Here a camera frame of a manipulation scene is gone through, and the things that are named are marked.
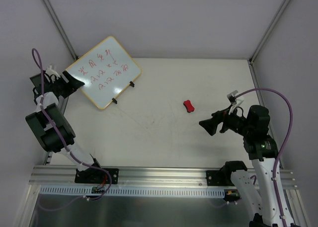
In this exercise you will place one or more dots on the aluminium mounting rail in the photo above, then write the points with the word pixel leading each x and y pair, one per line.
pixel 157 177

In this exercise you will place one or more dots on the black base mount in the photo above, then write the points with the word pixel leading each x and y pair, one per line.
pixel 218 178
pixel 111 174

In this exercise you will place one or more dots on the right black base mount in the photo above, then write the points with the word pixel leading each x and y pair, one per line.
pixel 218 178

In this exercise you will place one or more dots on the slotted cable duct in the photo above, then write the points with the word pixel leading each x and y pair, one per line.
pixel 134 191

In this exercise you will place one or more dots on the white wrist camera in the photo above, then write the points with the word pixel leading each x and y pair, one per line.
pixel 235 100
pixel 51 72

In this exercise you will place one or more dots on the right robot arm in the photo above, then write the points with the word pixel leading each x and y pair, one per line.
pixel 266 204

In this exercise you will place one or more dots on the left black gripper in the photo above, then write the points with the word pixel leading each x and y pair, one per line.
pixel 64 82

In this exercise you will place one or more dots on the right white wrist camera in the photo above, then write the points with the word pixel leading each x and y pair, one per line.
pixel 235 100

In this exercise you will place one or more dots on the yellow framed whiteboard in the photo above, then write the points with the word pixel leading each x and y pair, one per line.
pixel 106 71

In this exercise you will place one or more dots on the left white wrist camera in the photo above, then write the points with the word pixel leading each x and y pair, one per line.
pixel 51 72

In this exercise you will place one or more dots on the red bone-shaped eraser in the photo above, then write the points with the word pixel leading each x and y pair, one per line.
pixel 189 107

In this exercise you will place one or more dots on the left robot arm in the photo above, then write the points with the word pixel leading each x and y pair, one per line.
pixel 53 131

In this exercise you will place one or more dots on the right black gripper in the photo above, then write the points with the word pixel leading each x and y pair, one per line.
pixel 221 121

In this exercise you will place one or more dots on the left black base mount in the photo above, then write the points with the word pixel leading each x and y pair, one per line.
pixel 111 174

